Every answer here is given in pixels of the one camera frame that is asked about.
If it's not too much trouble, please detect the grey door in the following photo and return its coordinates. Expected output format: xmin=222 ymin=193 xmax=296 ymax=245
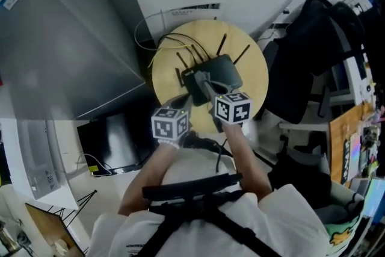
xmin=0 ymin=0 xmax=154 ymax=121

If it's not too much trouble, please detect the black office chair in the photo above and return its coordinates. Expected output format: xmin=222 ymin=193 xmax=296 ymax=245
xmin=261 ymin=0 xmax=366 ymax=126
xmin=267 ymin=144 xmax=365 ymax=220

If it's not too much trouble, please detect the person's right forearm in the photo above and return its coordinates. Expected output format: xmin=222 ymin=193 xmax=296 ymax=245
xmin=221 ymin=122 xmax=273 ymax=199

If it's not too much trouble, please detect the wooden board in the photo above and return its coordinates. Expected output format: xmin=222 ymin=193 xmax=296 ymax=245
xmin=25 ymin=203 xmax=85 ymax=257

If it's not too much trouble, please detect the person's white shirt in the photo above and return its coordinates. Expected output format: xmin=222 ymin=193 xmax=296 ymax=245
xmin=87 ymin=149 xmax=331 ymax=257

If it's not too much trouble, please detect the grey laptop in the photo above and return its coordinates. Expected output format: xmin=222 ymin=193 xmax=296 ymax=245
xmin=350 ymin=177 xmax=385 ymax=217

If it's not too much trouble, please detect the black chest harness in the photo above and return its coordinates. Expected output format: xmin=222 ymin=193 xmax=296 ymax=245
xmin=141 ymin=173 xmax=283 ymax=257

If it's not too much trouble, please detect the colourful patterned plush toy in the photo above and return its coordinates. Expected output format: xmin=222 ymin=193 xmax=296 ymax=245
xmin=324 ymin=201 xmax=366 ymax=257

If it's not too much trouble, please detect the grey cable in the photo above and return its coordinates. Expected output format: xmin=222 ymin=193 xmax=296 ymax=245
xmin=134 ymin=10 xmax=165 ymax=51

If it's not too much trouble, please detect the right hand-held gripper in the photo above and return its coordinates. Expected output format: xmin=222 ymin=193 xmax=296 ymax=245
xmin=203 ymin=80 xmax=254 ymax=134

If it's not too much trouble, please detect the black router with antennas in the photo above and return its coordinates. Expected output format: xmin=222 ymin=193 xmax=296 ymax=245
xmin=175 ymin=34 xmax=251 ymax=107

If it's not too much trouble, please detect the black harness cable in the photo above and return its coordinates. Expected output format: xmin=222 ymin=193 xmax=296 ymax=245
xmin=214 ymin=141 xmax=224 ymax=175

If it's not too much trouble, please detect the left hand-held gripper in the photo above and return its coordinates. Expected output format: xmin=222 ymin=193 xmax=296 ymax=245
xmin=151 ymin=93 xmax=195 ymax=147

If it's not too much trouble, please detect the yellow cable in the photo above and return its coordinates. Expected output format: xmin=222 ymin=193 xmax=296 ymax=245
xmin=150 ymin=43 xmax=193 ymax=69

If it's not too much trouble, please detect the round wooden side table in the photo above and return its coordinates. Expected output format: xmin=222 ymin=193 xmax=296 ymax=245
xmin=151 ymin=20 xmax=270 ymax=134

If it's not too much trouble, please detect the person's left forearm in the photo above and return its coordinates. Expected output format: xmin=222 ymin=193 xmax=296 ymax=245
xmin=117 ymin=144 xmax=178 ymax=216

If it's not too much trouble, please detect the black case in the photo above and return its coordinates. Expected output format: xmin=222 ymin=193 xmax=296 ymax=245
xmin=76 ymin=113 xmax=154 ymax=175

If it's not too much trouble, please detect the white beaded bracelet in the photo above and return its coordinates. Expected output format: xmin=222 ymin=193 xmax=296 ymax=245
xmin=158 ymin=138 xmax=181 ymax=149

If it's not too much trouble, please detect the wooden desk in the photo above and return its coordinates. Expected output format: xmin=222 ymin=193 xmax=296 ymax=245
xmin=329 ymin=102 xmax=377 ymax=184

